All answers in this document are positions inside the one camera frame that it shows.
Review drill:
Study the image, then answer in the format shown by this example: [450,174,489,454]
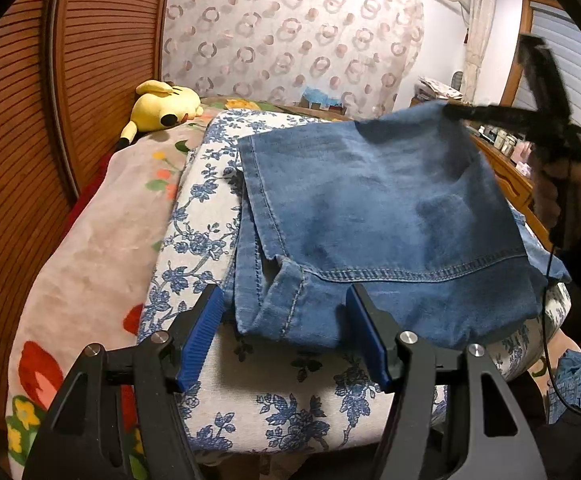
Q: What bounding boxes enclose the folded patterned cloth stack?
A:
[413,76,464,107]

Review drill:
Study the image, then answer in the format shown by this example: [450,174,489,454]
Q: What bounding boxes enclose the wooden sideboard cabinet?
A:
[465,130,542,242]

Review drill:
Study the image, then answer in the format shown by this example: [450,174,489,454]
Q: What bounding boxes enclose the grey window blind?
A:
[513,2,581,127]

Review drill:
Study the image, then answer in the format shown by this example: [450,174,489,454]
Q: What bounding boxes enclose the circle patterned sheer curtain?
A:
[162,0,427,119]

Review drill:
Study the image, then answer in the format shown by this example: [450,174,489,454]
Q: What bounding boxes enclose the brown slatted wooden wardrobe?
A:
[0,0,177,427]

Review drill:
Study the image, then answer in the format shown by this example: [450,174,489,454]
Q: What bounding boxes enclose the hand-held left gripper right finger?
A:
[345,283,551,480]

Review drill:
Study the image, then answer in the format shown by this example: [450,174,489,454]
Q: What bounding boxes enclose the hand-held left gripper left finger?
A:
[20,284,226,480]

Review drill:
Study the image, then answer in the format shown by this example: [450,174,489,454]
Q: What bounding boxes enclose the beige tied window curtain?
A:
[462,0,497,105]

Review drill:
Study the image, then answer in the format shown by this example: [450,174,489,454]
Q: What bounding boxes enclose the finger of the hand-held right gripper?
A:
[517,33,573,128]
[443,102,557,133]

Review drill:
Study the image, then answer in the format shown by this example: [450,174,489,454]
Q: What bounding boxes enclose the blue denim pants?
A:
[223,100,574,352]

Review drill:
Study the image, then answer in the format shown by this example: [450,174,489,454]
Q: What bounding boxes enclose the yellow plush toy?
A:
[115,80,204,152]

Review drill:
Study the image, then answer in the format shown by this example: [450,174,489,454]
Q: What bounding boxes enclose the crumpled blue denim garment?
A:
[547,349,581,424]

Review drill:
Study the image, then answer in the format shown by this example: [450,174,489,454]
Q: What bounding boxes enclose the pink flowered fleece blanket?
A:
[5,95,254,480]

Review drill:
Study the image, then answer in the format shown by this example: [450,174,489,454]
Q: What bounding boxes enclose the person's right hand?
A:
[529,152,574,244]

